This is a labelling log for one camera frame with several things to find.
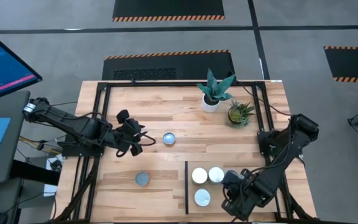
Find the small white box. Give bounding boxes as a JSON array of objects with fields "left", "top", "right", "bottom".
[{"left": 43, "top": 183, "right": 58, "bottom": 197}]

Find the plain silver-lidded can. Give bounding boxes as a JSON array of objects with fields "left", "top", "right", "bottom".
[{"left": 193, "top": 189, "right": 211, "bottom": 207}]

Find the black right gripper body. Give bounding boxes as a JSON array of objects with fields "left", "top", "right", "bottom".
[{"left": 221, "top": 169, "right": 262, "bottom": 220}]

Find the black cable across table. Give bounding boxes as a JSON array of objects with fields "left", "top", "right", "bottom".
[{"left": 237, "top": 80, "right": 293, "bottom": 116}]

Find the black desk base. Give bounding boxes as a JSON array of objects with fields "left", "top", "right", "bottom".
[{"left": 9, "top": 159, "right": 61, "bottom": 187}]

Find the grey side desk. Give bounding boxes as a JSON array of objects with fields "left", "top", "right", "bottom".
[{"left": 0, "top": 90, "right": 31, "bottom": 187}]

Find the monitor with blue screen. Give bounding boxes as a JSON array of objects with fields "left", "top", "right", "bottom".
[{"left": 0, "top": 24, "right": 43, "bottom": 106}]

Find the black aluminium table frame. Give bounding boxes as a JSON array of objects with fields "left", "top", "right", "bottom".
[{"left": 51, "top": 80, "right": 319, "bottom": 224}]

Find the short yellow pineapple rings can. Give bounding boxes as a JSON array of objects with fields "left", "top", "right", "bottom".
[{"left": 162, "top": 132, "right": 177, "bottom": 146}]

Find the green pears can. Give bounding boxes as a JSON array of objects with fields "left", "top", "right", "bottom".
[{"left": 191, "top": 167, "right": 208, "bottom": 187}]

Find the black mat orange striped edge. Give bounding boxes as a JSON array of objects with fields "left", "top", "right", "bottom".
[
  {"left": 112, "top": 0, "right": 226, "bottom": 22},
  {"left": 101, "top": 49, "right": 237, "bottom": 81},
  {"left": 323, "top": 45, "right": 358, "bottom": 84}
]

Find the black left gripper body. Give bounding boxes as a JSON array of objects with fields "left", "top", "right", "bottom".
[{"left": 117, "top": 109, "right": 144, "bottom": 157}]

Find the pink and blue can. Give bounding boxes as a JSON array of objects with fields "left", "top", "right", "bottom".
[{"left": 208, "top": 166, "right": 226, "bottom": 185}]

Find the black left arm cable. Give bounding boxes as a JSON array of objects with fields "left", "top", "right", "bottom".
[{"left": 116, "top": 132, "right": 157, "bottom": 158}]

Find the snake plant in white pot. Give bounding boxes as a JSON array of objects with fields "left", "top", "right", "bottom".
[{"left": 196, "top": 68, "right": 236, "bottom": 113}]

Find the small succulent in dark pot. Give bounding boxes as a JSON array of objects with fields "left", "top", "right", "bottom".
[{"left": 225, "top": 99, "right": 257, "bottom": 129}]

